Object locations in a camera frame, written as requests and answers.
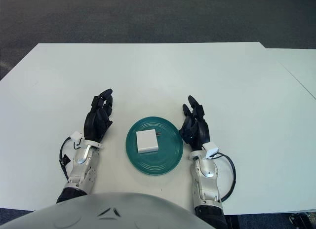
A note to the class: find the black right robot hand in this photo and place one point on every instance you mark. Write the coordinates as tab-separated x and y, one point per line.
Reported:
200	132

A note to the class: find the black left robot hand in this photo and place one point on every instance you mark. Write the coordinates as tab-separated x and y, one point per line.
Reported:
95	125

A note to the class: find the white square charger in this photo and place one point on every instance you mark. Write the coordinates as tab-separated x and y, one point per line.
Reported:
146	142

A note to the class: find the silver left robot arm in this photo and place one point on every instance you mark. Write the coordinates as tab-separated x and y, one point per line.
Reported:
80	169

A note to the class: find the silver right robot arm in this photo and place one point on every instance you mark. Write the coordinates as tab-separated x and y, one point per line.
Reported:
208	187

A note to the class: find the teal round plate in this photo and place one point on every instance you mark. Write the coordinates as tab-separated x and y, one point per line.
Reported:
154	162

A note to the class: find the white right wrist connector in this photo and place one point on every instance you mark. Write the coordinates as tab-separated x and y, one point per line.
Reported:
210	148

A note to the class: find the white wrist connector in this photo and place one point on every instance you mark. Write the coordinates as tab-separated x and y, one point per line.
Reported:
77	136
210	148

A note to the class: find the white left wrist connector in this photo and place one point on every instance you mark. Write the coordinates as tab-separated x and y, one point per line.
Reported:
77	136

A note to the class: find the grey robot torso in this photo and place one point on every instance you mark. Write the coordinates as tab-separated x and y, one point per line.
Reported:
103	211

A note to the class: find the black object on floor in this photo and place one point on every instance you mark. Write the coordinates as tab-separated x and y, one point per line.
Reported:
302	220

